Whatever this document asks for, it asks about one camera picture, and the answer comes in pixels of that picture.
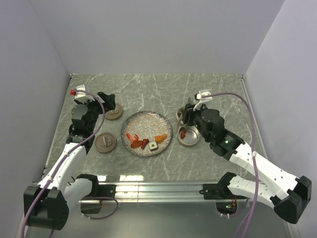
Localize orange shrimp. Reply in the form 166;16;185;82
126;133;139;142

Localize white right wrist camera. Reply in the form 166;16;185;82
193;89;212;111

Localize round lunch container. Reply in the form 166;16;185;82
175;107;189;124
177;125;200;147

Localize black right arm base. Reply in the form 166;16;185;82
199;183;249;217

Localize aluminium left side rail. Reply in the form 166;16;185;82
40;73;74;180

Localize red sauce food piece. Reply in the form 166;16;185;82
180;130;186;139

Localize round lunch container far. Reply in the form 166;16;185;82
175;107;189;124

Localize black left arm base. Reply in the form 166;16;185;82
75;174;116;198

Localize orange salmon slice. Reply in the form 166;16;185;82
130;140;143;149

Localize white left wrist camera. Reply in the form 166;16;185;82
70;84;94;103

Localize white sushi green dot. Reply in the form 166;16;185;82
148;141;158;151

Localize aluminium front rail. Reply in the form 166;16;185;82
31;180;289;203

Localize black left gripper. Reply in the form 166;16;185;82
75;91;115;131

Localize brown round lid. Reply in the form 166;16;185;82
94;132;117;154
105;103;123;121

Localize brown round lid near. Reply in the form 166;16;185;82
94;132;117;154

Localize dark red meat piece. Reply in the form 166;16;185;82
141;139;149;150

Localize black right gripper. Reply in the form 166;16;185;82
180;102;211;143

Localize brown round lid far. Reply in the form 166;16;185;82
105;103;123;121

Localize silver metal tongs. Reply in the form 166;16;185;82
176;97;194;133

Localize speckled ceramic plate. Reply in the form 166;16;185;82
120;111;173;157

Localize orange fried piece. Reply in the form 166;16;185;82
155;133;167;143

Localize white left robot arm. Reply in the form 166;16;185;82
21;89;115;237

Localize round lunch container near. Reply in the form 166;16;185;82
177;125;200;147

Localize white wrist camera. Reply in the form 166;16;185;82
70;84;94;103
193;89;212;111

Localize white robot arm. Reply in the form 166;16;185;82
210;135;312;224

